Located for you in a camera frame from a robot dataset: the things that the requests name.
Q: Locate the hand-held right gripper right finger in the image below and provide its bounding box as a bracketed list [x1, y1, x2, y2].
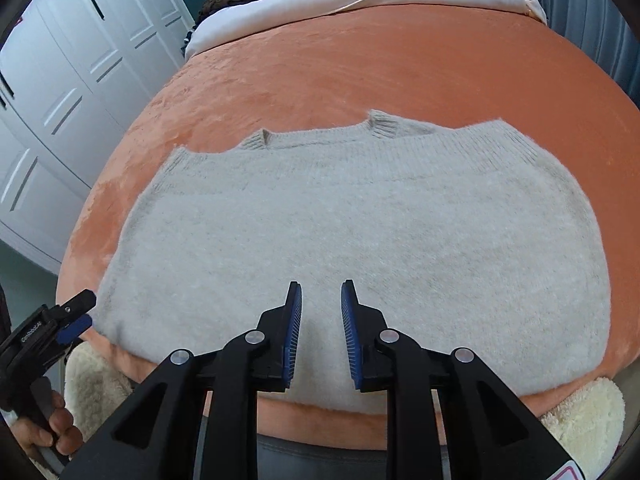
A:
[340, 280, 584, 480]

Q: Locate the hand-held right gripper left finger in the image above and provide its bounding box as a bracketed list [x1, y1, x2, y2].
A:
[70, 281, 305, 480]

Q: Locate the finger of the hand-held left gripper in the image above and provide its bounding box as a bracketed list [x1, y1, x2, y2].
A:
[59, 314, 94, 342]
[54, 289, 97, 319]

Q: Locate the grey sweater with black hearts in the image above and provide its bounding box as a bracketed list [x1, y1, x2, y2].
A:
[92, 109, 613, 413]

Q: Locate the person's left hand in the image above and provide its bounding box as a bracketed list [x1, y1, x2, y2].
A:
[11, 393, 82, 462]

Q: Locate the white wardrobe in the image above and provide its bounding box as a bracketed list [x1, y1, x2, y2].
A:
[0, 0, 196, 276]

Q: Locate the cream fluffy rug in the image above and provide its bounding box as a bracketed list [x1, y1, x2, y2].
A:
[65, 345, 627, 480]

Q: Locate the orange fleece blanket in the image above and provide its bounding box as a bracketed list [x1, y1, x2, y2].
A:
[55, 2, 640, 453]

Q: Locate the grey pleated curtain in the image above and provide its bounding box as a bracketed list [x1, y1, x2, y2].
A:
[520, 0, 640, 106]

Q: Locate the grey bed frame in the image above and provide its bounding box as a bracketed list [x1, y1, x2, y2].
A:
[255, 432, 392, 480]

